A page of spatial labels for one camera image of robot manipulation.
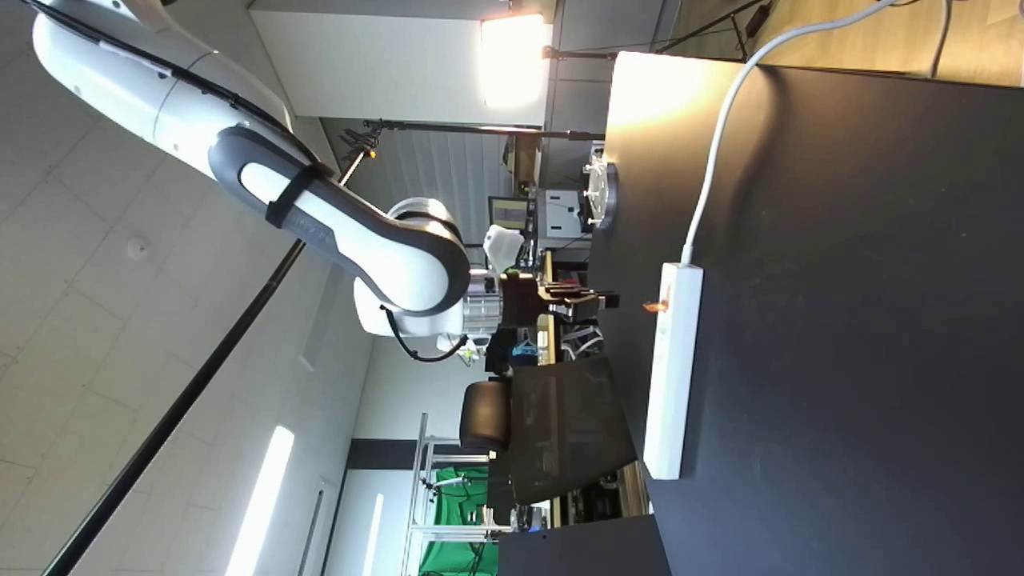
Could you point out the green crate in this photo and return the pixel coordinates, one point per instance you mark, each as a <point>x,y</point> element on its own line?
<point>459,559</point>

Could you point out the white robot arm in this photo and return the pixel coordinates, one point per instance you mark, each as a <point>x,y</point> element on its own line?
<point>354,228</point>

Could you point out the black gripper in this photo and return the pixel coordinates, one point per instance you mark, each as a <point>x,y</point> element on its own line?
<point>521,298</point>

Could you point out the black cabinet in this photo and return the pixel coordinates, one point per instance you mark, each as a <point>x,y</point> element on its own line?
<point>578,547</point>

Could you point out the white power strip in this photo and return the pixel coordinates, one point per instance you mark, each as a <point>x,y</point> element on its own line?
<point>673,394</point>

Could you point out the long ceiling light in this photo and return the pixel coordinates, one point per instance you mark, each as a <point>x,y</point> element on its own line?
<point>260,498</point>

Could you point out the white metal frame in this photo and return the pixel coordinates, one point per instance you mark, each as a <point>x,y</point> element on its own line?
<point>417,481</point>

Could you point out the round white ceiling detector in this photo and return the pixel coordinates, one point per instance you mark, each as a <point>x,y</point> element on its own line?
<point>139,248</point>

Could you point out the black ceiling track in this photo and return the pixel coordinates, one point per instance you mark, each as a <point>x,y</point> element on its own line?
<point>203,373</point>

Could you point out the grey equipment box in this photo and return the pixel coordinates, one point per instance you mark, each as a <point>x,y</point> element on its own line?
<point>561,213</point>

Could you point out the round metal mounting plate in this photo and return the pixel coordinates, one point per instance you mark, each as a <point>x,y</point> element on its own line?
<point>604,193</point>

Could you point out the black office chair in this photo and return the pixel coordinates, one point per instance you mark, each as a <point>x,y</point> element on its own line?
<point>483,414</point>

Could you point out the black partition screen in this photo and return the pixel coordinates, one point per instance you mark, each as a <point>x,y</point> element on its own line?
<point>563,425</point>

